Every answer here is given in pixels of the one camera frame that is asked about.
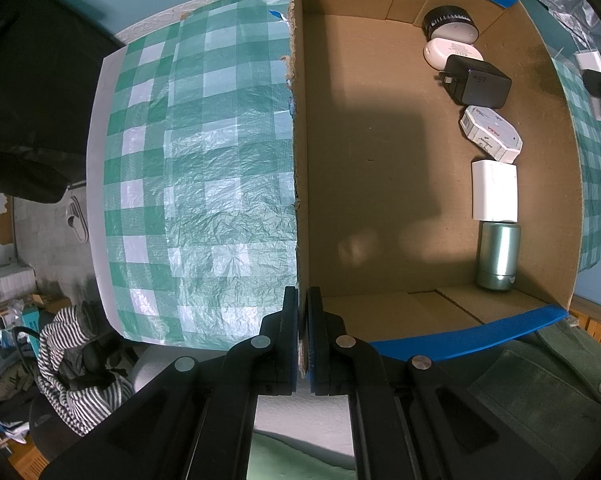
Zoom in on white octagonal case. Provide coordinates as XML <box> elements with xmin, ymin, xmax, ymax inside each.
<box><xmin>460</xmin><ymin>105</ymin><xmax>523</xmax><ymax>164</ymax></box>

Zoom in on black power adapter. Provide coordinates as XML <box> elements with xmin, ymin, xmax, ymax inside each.
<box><xmin>437</xmin><ymin>54</ymin><xmax>512</xmax><ymax>108</ymax></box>

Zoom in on white square box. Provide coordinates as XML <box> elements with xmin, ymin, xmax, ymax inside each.
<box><xmin>472</xmin><ymin>159</ymin><xmax>519</xmax><ymax>222</ymax></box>

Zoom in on white oval case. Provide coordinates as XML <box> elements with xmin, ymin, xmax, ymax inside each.
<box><xmin>423</xmin><ymin>38</ymin><xmax>484</xmax><ymax>70</ymax></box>

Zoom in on teal metal cylinder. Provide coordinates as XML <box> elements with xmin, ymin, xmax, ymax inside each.
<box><xmin>476</xmin><ymin>222</ymin><xmax>521</xmax><ymax>292</ymax></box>

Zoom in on blue-rimmed cardboard box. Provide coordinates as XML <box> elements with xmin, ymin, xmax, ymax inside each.
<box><xmin>290</xmin><ymin>0</ymin><xmax>583</xmax><ymax>361</ymax></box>

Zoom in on white charger cube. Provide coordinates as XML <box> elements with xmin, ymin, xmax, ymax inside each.
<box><xmin>575</xmin><ymin>50</ymin><xmax>601</xmax><ymax>121</ymax></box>

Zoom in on striped cloth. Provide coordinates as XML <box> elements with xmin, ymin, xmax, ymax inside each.
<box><xmin>36</xmin><ymin>302</ymin><xmax>133</xmax><ymax>437</ymax></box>

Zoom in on green checkered tablecloth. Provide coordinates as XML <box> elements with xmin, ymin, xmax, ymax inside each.
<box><xmin>103</xmin><ymin>0</ymin><xmax>297</xmax><ymax>350</ymax></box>

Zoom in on green jacket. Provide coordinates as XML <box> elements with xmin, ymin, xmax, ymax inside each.
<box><xmin>247</xmin><ymin>320</ymin><xmax>601</xmax><ymax>479</ymax></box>

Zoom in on white sandals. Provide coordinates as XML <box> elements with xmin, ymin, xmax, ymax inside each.
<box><xmin>66</xmin><ymin>195</ymin><xmax>89</xmax><ymax>244</ymax></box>

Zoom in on black hanging garment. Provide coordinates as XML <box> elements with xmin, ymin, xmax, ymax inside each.
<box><xmin>0</xmin><ymin>0</ymin><xmax>122</xmax><ymax>204</ymax></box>

